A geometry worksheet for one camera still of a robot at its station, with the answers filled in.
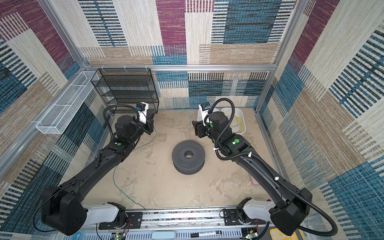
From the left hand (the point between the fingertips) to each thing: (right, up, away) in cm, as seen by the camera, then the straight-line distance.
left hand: (153, 110), depth 76 cm
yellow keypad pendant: (+58, -57, -7) cm, 82 cm away
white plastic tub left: (+24, -2, +32) cm, 40 cm away
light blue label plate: (+7, -56, -9) cm, 57 cm away
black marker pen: (+26, -57, -6) cm, 63 cm away
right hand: (+23, -6, -4) cm, 24 cm away
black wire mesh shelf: (-27, +20, +32) cm, 47 cm away
